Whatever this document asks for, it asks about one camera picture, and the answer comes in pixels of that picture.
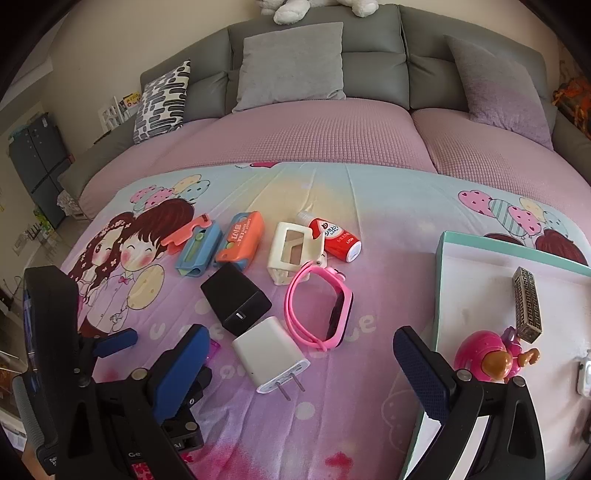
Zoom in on black wall charger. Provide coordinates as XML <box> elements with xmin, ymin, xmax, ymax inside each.
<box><xmin>200</xmin><ymin>263</ymin><xmax>272</xmax><ymax>337</ymax></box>

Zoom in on printed cartoon blanket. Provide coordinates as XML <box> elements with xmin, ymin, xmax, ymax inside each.
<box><xmin>18</xmin><ymin>161</ymin><xmax>591</xmax><ymax>480</ymax></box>

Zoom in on grey sofa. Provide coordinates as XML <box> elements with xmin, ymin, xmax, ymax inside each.
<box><xmin>58</xmin><ymin>4</ymin><xmax>591</xmax><ymax>217</ymax></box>

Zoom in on white smartwatch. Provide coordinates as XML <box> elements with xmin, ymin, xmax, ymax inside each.
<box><xmin>577</xmin><ymin>351</ymin><xmax>591</xmax><ymax>398</ymax></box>

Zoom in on dark blue-grey cabinet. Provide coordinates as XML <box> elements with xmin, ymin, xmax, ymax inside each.
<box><xmin>8</xmin><ymin>113</ymin><xmax>75</xmax><ymax>229</ymax></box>

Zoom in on white wall charger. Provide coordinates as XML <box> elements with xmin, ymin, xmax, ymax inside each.
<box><xmin>232</xmin><ymin>316</ymin><xmax>311</xmax><ymax>401</ymax></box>

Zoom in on mauve textured sofa cover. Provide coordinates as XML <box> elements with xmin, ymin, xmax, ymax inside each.
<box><xmin>81</xmin><ymin>97</ymin><xmax>591</xmax><ymax>220</ymax></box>

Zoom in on grey lilac pillow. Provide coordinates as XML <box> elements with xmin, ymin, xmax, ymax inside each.
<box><xmin>445</xmin><ymin>34</ymin><xmax>555</xmax><ymax>151</ymax></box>

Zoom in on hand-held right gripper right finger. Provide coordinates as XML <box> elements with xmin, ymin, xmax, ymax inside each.
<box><xmin>392</xmin><ymin>325</ymin><xmax>546</xmax><ymax>480</ymax></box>

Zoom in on red glue bottle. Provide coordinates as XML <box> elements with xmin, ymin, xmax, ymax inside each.
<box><xmin>298</xmin><ymin>213</ymin><xmax>362</xmax><ymax>264</ymax></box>

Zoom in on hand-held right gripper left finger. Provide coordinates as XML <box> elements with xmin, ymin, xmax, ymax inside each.
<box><xmin>53</xmin><ymin>323</ymin><xmax>213</xmax><ymax>480</ymax></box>

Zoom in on orange packet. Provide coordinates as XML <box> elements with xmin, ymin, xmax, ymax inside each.
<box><xmin>213</xmin><ymin>211</ymin><xmax>265</xmax><ymax>271</ymax></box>

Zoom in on pink toy figure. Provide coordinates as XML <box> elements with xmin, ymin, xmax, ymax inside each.
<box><xmin>455</xmin><ymin>325</ymin><xmax>541</xmax><ymax>381</ymax></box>

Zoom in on white magazine holder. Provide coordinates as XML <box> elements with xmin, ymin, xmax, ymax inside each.
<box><xmin>99</xmin><ymin>92</ymin><xmax>141</xmax><ymax>130</ymax></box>

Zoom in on shallow teal cardboard box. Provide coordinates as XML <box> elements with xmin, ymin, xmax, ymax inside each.
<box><xmin>399</xmin><ymin>231</ymin><xmax>591</xmax><ymax>480</ymax></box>

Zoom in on beige patterned curtain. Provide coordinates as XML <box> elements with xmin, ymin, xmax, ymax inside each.
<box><xmin>558</xmin><ymin>46</ymin><xmax>583</xmax><ymax>88</ymax></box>

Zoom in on bronze patterned metal block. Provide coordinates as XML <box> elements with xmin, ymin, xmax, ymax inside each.
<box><xmin>512</xmin><ymin>266</ymin><xmax>544</xmax><ymax>343</ymax></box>

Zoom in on white plush toy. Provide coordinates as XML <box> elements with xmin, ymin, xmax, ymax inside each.
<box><xmin>259</xmin><ymin>0</ymin><xmax>380</xmax><ymax>25</ymax></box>

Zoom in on orange bag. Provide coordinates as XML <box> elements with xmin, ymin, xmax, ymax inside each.
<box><xmin>551</xmin><ymin>76</ymin><xmax>591</xmax><ymax>121</ymax></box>

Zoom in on blue pink case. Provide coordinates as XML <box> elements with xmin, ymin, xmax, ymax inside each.
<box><xmin>163</xmin><ymin>215</ymin><xmax>223</xmax><ymax>278</ymax></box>

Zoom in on pink smartwatch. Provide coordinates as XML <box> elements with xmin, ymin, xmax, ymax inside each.
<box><xmin>285</xmin><ymin>261</ymin><xmax>355</xmax><ymax>352</ymax></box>

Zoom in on cream plastic frame case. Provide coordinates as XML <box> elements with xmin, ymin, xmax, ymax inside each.
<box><xmin>268</xmin><ymin>222</ymin><xmax>326</xmax><ymax>287</ymax></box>

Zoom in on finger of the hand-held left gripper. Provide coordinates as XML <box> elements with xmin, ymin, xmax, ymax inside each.
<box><xmin>173</xmin><ymin>364</ymin><xmax>214</xmax><ymax>411</ymax></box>
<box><xmin>78</xmin><ymin>329</ymin><xmax>139</xmax><ymax>370</ymax></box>

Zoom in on black and white patterned pillow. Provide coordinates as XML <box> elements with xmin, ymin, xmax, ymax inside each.
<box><xmin>133</xmin><ymin>60</ymin><xmax>191</xmax><ymax>145</ymax></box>

